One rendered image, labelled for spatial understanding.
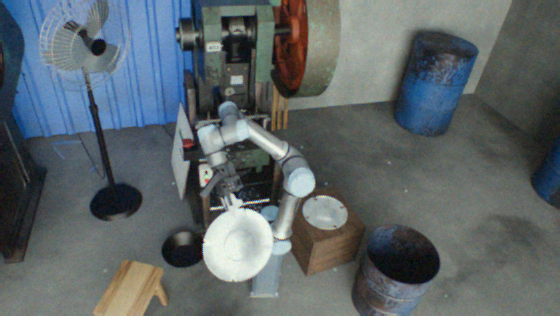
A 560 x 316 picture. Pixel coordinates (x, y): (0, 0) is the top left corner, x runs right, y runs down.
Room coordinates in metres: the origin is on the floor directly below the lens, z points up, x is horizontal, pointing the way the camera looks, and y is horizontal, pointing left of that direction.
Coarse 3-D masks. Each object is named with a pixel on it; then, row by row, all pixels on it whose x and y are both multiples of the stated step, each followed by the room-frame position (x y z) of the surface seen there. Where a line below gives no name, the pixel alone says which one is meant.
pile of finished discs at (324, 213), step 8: (312, 200) 1.88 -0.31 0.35; (320, 200) 1.88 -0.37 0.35; (328, 200) 1.89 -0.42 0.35; (336, 200) 1.89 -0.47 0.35; (304, 208) 1.80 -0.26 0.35; (312, 208) 1.80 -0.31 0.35; (320, 208) 1.80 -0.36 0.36; (328, 208) 1.81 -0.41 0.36; (336, 208) 1.82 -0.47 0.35; (344, 208) 1.83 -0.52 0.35; (312, 216) 1.73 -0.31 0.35; (320, 216) 1.73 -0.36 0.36; (328, 216) 1.74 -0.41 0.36; (336, 216) 1.75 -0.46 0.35; (344, 216) 1.76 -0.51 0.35; (312, 224) 1.66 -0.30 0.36; (320, 224) 1.67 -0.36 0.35; (328, 224) 1.68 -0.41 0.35; (336, 224) 1.68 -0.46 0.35
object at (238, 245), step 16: (240, 208) 1.06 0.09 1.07; (224, 224) 1.01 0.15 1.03; (240, 224) 1.03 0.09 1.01; (256, 224) 1.05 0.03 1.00; (224, 240) 0.97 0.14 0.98; (240, 240) 0.99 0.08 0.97; (256, 240) 1.01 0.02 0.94; (272, 240) 1.03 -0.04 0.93; (208, 256) 0.91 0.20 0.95; (224, 256) 0.93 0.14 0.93; (240, 256) 0.95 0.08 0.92; (256, 256) 0.98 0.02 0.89; (224, 272) 0.90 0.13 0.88; (240, 272) 0.92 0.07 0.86; (256, 272) 0.94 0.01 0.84
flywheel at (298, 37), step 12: (288, 0) 2.50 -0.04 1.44; (300, 0) 2.27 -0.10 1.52; (276, 12) 2.58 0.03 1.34; (288, 12) 2.49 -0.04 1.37; (300, 12) 2.27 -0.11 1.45; (300, 24) 2.23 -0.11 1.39; (276, 36) 2.55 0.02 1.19; (288, 36) 2.29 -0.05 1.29; (300, 36) 2.21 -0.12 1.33; (276, 48) 2.50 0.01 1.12; (300, 48) 2.21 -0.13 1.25; (276, 60) 2.46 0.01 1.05; (288, 60) 2.35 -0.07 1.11; (300, 60) 2.17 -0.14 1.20; (288, 72) 2.32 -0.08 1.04; (300, 72) 2.15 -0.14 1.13; (288, 84) 2.21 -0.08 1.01; (300, 84) 2.04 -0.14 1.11
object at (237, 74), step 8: (240, 56) 2.18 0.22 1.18; (232, 64) 2.10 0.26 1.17; (240, 64) 2.12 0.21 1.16; (248, 64) 2.13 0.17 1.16; (232, 72) 2.10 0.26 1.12; (240, 72) 2.12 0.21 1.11; (248, 72) 2.13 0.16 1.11; (232, 80) 2.10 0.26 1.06; (240, 80) 2.12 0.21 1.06; (248, 80) 2.14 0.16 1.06; (232, 88) 2.09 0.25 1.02; (240, 88) 2.12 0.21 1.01; (248, 88) 2.14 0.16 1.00; (224, 96) 2.09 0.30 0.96; (232, 96) 2.07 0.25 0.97; (240, 96) 2.09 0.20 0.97; (240, 104) 2.09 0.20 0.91
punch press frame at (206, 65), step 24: (192, 0) 2.44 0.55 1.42; (216, 0) 2.20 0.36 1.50; (240, 0) 2.23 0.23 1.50; (264, 0) 2.27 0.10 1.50; (216, 24) 2.03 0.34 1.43; (264, 24) 2.11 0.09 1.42; (264, 48) 2.12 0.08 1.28; (192, 72) 2.61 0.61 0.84; (216, 72) 2.03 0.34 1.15; (264, 72) 2.12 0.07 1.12; (240, 168) 1.96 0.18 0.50
